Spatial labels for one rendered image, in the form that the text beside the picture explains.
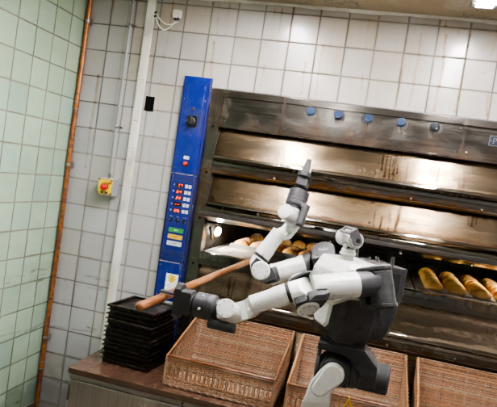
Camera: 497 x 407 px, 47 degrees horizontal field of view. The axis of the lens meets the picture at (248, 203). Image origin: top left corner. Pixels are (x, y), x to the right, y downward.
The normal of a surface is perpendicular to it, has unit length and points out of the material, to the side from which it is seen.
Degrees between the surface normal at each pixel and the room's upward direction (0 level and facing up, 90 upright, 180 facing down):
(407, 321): 70
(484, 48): 90
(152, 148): 90
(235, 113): 90
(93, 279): 90
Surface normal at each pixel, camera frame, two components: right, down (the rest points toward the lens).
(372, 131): -0.23, 0.02
